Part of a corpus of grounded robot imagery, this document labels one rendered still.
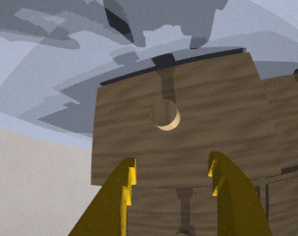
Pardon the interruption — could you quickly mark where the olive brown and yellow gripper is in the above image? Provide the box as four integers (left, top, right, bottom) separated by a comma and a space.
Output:
68, 151, 272, 236

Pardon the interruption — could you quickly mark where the brown wooden drawer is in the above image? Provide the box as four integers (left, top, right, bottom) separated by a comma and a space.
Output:
127, 192, 217, 236
90, 52, 281, 189
263, 78, 298, 169
266, 177, 298, 236

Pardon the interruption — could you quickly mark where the brown wooden chest of drawers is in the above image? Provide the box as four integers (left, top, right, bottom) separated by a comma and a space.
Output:
126, 74, 298, 236

